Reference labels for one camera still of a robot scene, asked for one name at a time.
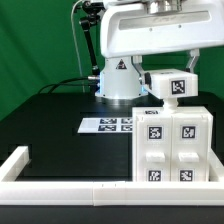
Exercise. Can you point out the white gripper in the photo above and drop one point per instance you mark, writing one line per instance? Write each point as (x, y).
(128, 30)

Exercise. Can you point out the white cabinet top block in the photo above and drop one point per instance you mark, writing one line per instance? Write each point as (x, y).
(171, 83)

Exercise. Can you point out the white cabinet body box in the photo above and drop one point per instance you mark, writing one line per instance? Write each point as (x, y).
(141, 111)

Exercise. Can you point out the white cabinet door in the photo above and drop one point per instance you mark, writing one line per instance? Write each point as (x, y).
(153, 150)
(191, 140)

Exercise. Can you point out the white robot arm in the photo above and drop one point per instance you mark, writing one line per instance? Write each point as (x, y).
(119, 79)

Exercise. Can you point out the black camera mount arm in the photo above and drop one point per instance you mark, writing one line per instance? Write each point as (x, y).
(91, 19)

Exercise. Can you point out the white marker base plate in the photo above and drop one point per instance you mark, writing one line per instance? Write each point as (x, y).
(106, 125)

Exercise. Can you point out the white U-shaped boundary frame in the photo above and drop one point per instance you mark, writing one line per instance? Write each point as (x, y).
(14, 192)

